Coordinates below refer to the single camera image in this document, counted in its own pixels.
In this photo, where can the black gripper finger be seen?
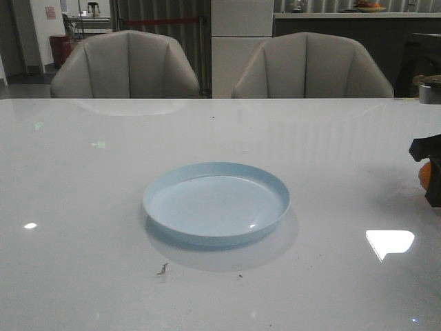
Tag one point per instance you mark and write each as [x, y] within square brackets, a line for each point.
[433, 193]
[425, 148]

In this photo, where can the light blue round plate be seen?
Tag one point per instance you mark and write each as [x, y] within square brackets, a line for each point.
[217, 204]

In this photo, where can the dark wooden chair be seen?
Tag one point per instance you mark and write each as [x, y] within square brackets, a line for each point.
[421, 56]

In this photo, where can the grey counter with white top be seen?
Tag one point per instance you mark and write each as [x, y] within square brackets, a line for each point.
[383, 34]

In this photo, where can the right beige upholstered chair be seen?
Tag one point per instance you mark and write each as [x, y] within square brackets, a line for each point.
[311, 65]

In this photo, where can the beige upholstered chair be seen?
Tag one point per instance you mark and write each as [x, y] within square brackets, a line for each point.
[311, 65]
[126, 65]

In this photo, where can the fruit bowl on counter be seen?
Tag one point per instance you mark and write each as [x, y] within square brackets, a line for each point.
[368, 6]

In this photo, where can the white cabinet with drawers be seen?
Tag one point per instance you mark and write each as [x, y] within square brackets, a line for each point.
[237, 27]

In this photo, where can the red barrier belt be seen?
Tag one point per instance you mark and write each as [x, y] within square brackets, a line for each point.
[154, 22]

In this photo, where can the left beige upholstered chair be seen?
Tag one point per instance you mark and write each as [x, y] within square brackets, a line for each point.
[126, 65]

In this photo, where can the folding metal chair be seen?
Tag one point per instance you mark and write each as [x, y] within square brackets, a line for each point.
[73, 27]

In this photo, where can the red bin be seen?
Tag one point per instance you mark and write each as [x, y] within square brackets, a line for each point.
[61, 48]

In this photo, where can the pink wall notice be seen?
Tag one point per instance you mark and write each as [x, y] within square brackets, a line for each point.
[50, 13]

